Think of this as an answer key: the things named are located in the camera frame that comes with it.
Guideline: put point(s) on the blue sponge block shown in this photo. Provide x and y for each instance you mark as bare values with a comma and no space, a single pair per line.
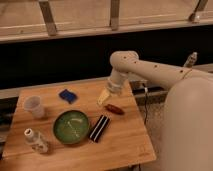
68,96

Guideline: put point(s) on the brown oblong object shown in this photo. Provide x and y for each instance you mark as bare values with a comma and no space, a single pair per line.
114,109

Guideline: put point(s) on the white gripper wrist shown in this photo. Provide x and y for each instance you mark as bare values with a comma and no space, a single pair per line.
115,84

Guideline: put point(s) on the clear plastic bottle white cap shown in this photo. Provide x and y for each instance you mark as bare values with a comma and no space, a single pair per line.
36,141

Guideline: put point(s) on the green bowl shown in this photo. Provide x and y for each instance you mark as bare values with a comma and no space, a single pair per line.
71,127

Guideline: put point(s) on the wooden shelf rail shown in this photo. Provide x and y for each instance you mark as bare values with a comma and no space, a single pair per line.
28,20

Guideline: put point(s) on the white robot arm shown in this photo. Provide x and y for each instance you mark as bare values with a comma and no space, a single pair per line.
187,133

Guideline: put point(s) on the translucent plastic cup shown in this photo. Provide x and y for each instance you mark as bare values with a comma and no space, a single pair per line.
34,105

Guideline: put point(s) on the metal clamp post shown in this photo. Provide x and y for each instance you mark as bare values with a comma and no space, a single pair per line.
191,60

